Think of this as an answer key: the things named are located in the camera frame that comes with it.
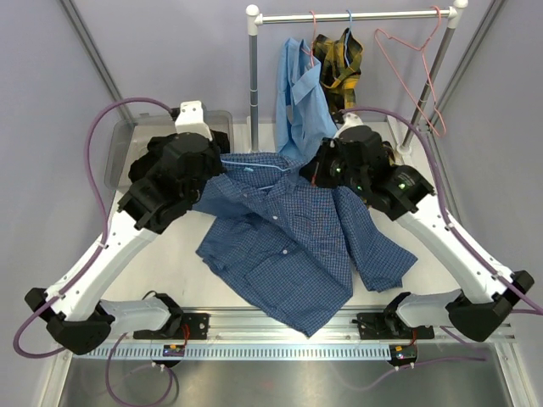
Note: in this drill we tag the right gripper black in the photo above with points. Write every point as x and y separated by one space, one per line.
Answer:
316 171

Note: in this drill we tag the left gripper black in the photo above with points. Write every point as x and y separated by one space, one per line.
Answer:
210 150

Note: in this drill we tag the blue hanger for checked shirt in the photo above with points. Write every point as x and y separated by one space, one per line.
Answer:
263 177

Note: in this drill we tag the dark blue checked shirt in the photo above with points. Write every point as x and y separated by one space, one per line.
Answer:
294 250

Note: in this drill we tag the pink wire hanger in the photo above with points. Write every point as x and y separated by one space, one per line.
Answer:
408 60
314 34

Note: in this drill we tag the black shirt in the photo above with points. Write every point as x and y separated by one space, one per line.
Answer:
158 147

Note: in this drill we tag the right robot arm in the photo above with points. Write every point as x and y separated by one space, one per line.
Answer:
488 291

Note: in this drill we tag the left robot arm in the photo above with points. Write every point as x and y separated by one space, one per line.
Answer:
77 317

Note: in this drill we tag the light blue shirt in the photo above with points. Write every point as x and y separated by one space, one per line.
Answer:
302 116

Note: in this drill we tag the yellow plaid shirt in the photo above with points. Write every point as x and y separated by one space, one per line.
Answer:
338 82

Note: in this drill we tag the blue hanger for plaid shirt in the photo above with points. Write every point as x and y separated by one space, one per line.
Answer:
347 37

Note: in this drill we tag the clear plastic storage bin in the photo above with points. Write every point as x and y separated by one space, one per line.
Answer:
129 142

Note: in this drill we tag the metal clothes rack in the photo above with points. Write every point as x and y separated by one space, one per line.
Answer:
255 19

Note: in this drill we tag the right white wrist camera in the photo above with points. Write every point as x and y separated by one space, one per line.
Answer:
344 121

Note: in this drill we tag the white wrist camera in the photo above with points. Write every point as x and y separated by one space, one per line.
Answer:
189 118
344 121

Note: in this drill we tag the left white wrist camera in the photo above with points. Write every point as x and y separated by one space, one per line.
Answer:
189 118

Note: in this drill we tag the left aluminium frame post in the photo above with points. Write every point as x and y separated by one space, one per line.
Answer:
83 34

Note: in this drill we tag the aluminium frame post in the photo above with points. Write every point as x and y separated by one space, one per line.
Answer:
83 34
486 23

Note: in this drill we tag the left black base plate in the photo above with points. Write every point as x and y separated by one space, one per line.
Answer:
193 324

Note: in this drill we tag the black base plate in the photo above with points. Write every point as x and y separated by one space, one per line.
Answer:
193 324
379 326

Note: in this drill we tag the aluminium mounting rail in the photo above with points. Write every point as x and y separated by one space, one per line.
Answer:
253 326

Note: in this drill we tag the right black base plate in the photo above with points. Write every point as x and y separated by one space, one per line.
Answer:
379 326

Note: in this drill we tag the right aluminium frame post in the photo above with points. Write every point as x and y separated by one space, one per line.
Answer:
486 23

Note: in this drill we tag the slotted cable duct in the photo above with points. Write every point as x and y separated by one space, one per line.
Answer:
258 351

